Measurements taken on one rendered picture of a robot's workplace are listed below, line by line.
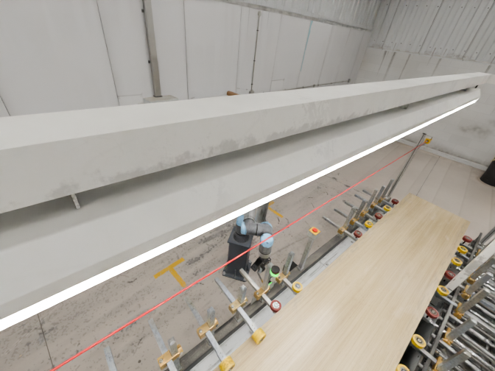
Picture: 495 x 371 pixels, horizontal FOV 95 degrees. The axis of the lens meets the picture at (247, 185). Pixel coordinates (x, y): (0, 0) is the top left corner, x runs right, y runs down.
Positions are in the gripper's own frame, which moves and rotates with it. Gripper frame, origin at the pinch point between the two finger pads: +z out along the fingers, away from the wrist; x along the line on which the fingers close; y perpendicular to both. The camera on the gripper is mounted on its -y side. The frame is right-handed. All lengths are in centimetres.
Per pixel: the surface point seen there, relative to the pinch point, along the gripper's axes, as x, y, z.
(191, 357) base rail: -7, -64, 30
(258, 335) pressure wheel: -31.3, -28.9, 3.4
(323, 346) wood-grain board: -61, 3, 12
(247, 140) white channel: -44, -66, -141
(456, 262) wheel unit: -102, 168, 14
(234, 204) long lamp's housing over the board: -47, -69, -134
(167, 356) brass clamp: -7, -77, 3
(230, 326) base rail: -8.2, -31.3, 30.9
